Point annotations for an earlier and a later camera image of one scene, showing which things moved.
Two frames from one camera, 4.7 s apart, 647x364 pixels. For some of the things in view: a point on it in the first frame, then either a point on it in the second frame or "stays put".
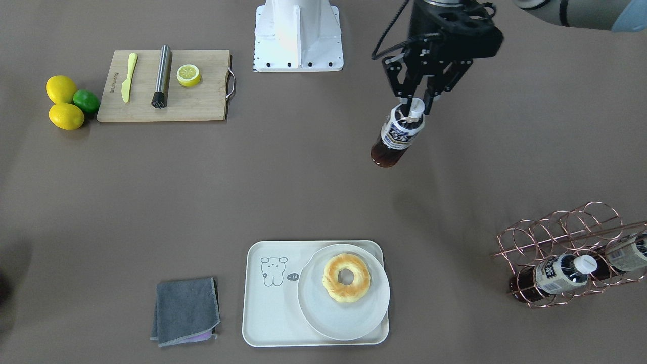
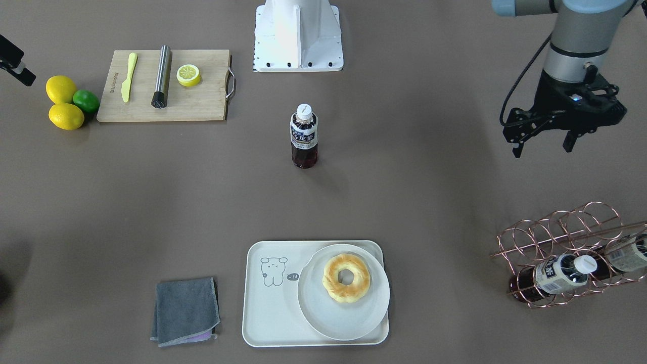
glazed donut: [343, 292] stays put
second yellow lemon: [66, 116] stays put
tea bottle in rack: [558, 273] stays put
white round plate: [338, 319] stays put
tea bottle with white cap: [398, 132] to [304, 128]
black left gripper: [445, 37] to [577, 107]
